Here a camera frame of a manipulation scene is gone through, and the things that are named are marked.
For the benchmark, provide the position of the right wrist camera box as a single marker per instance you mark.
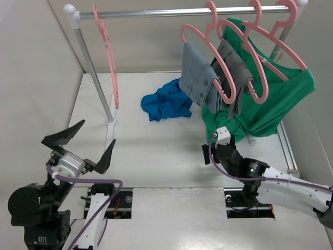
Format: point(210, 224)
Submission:
point(222, 136)

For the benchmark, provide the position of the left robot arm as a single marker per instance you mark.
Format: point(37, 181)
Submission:
point(35, 207)

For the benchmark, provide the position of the pink hanger with green shirt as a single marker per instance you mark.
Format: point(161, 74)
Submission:
point(271, 35)

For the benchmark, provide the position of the grey shorts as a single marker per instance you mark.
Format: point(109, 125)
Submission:
point(240, 75)

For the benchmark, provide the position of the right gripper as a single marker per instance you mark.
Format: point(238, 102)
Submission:
point(205, 148)

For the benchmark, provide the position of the metal clothes rack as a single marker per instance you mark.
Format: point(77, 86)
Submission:
point(75, 17)

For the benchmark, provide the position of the blue t shirt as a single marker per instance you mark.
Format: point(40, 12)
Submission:
point(168, 101)

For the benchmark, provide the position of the blue denim shorts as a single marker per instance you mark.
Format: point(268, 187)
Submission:
point(197, 79)

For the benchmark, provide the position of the green t shirt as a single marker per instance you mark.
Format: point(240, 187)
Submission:
point(260, 120)

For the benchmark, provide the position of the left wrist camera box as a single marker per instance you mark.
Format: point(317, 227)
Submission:
point(69, 165)

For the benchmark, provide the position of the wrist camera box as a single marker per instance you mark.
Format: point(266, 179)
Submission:
point(69, 165)
point(222, 136)

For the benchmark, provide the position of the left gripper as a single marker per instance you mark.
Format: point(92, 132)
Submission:
point(65, 135)

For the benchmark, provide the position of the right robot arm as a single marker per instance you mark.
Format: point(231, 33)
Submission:
point(263, 184)

